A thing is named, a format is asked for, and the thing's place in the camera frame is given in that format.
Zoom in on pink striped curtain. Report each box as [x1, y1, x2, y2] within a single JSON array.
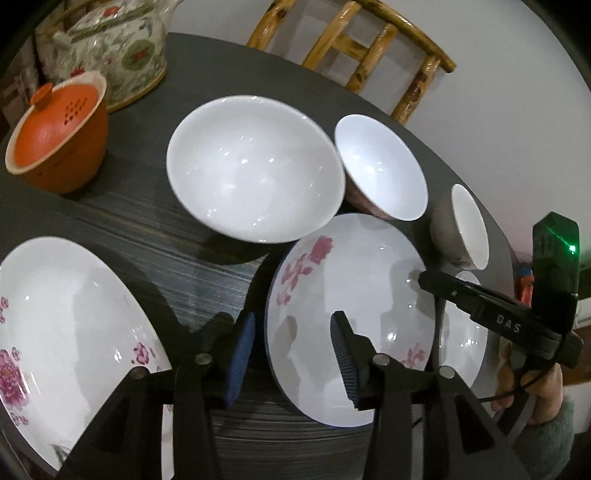
[[2, 28, 61, 125]]

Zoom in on person's right hand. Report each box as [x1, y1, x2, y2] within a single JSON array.
[[490, 344, 565, 426]]

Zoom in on floral ceramic teapot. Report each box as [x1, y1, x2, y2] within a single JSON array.
[[34, 0, 185, 114]]

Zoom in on pink floral white plate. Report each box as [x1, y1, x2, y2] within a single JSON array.
[[265, 213, 445, 428]]

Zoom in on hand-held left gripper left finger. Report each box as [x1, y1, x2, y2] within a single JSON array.
[[58, 311, 257, 480]]

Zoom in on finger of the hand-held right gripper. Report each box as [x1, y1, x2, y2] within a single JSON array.
[[418, 270, 583, 370]]

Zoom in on large floral white plate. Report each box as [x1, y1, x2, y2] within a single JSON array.
[[0, 237, 176, 480]]

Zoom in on black cable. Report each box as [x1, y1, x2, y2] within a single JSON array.
[[475, 364, 555, 430]]

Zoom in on white bowl pink patterned exterior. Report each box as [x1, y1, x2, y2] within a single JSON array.
[[333, 114, 429, 221]]

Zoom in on bamboo chair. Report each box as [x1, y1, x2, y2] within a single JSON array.
[[246, 0, 458, 125]]

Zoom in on person's right forearm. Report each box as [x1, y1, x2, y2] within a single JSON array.
[[517, 401, 577, 480]]

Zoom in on orange lidded tea cup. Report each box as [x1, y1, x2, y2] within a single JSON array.
[[4, 71, 109, 193]]

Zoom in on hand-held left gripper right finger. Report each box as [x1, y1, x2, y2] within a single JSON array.
[[329, 311, 532, 480]]

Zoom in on small white cup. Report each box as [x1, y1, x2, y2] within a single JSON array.
[[429, 184, 490, 271]]

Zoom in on small white plate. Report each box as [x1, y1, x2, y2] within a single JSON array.
[[438, 271, 489, 388]]

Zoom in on large white bowl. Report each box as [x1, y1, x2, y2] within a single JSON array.
[[166, 95, 347, 244]]

